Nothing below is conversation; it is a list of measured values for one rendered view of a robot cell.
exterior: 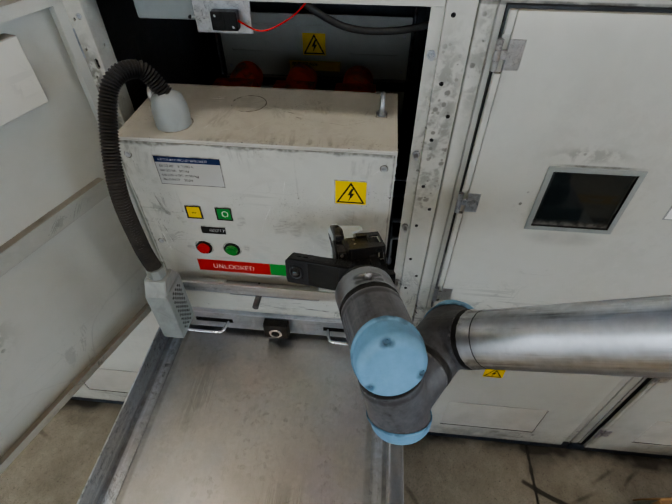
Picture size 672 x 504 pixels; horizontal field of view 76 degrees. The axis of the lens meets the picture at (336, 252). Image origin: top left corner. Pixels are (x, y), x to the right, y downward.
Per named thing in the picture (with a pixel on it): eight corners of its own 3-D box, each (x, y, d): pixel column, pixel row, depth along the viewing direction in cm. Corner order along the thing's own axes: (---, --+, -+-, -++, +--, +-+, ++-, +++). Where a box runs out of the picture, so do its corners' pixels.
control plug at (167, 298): (184, 339, 97) (162, 288, 84) (164, 337, 97) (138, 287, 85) (196, 311, 102) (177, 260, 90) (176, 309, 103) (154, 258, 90)
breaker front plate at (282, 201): (376, 329, 104) (395, 158, 70) (181, 312, 107) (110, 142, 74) (376, 324, 105) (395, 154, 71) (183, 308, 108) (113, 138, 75)
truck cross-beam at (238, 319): (386, 341, 107) (388, 327, 103) (174, 323, 111) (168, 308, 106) (386, 324, 110) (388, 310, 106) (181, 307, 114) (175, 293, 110)
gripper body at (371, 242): (376, 265, 78) (395, 304, 68) (330, 271, 77) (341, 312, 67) (376, 227, 75) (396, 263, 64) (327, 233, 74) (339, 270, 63)
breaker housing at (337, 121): (378, 326, 105) (399, 151, 70) (180, 309, 108) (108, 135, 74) (383, 197, 140) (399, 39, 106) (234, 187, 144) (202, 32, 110)
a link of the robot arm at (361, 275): (340, 336, 63) (337, 281, 59) (335, 315, 68) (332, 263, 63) (399, 327, 64) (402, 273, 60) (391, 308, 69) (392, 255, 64)
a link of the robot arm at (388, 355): (364, 410, 54) (347, 353, 48) (346, 343, 64) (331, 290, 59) (437, 389, 54) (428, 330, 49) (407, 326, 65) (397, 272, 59)
